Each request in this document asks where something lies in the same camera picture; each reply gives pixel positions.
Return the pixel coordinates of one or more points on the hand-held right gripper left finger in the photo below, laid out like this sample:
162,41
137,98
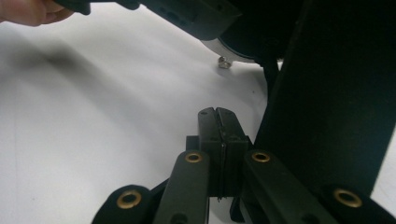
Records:
207,137

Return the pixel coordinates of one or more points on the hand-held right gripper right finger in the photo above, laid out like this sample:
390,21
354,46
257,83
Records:
233,146

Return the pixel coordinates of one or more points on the black cloth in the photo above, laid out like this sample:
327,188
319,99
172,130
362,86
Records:
327,93

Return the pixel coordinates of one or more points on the oval silver-rimmed plate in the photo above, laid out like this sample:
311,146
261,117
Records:
224,49

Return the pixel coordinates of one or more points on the small silver metal piece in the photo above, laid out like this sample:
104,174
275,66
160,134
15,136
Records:
224,62

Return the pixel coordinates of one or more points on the white table board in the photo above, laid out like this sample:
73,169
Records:
93,118

